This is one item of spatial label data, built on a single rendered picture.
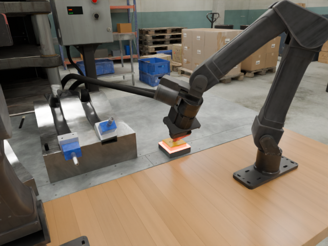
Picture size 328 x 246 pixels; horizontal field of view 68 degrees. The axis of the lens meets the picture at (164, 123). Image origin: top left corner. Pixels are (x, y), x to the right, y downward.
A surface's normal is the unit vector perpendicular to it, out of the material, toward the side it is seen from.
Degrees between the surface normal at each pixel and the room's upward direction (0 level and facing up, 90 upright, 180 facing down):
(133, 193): 0
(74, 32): 90
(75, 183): 0
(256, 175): 0
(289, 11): 90
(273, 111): 81
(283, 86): 89
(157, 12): 90
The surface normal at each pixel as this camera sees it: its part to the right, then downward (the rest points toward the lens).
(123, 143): 0.48, 0.35
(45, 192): -0.03, -0.91
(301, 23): -0.22, 0.40
